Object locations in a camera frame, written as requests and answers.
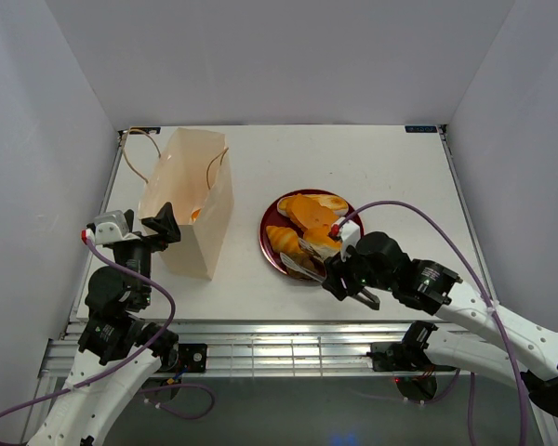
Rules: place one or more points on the dark brown croissant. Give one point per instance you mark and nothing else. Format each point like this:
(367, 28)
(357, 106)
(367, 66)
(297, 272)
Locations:
(301, 266)

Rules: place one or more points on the aluminium front frame rail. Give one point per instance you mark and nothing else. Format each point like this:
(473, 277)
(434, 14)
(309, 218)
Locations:
(253, 350)

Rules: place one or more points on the striped golden croissant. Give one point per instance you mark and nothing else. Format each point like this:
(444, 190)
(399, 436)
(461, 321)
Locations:
(284, 240)

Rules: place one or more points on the small round sugared bun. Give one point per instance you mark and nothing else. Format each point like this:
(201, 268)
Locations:
(195, 215)

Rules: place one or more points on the metal serving tongs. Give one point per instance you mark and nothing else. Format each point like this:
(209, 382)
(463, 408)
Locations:
(363, 296)

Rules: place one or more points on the flat orange oval bread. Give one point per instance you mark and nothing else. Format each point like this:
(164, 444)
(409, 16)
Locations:
(306, 213)

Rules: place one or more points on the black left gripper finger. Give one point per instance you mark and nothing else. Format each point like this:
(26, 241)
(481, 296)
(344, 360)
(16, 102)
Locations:
(162, 227)
(129, 220)

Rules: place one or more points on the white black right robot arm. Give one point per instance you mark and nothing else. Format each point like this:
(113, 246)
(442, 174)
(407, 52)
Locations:
(509, 348)

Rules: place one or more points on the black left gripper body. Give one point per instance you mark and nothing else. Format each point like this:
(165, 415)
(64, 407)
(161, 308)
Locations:
(137, 256)

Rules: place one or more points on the blue label sticker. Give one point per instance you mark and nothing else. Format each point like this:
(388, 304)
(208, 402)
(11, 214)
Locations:
(145, 130)
(421, 129)

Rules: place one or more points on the white paper bag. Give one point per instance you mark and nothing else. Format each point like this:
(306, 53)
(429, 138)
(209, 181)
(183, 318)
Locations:
(192, 172)

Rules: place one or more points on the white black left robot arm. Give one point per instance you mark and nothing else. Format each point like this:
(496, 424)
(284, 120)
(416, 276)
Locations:
(117, 350)

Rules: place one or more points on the blue label sticker right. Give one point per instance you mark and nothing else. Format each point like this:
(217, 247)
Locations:
(421, 129)

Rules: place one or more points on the flat toasted white bread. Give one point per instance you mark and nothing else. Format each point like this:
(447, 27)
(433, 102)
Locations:
(333, 202)

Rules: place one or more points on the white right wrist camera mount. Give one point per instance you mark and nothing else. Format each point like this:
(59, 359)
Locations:
(347, 232)

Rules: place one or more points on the large round orange bun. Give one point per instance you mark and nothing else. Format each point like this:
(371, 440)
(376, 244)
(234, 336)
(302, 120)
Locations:
(317, 243)

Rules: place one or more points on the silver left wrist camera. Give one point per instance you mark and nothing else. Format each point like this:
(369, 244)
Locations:
(107, 228)

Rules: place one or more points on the blue label sticker left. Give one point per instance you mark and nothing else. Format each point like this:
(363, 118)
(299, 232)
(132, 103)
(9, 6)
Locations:
(145, 130)

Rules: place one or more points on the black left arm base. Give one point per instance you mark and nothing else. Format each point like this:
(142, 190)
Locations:
(186, 358)

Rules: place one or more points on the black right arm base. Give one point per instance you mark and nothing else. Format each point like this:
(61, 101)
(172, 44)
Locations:
(397, 356)

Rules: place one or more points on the dark red round plate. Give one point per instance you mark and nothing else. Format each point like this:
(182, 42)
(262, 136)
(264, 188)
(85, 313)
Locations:
(271, 217)

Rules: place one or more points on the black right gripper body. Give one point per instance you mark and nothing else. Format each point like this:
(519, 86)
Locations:
(353, 274)

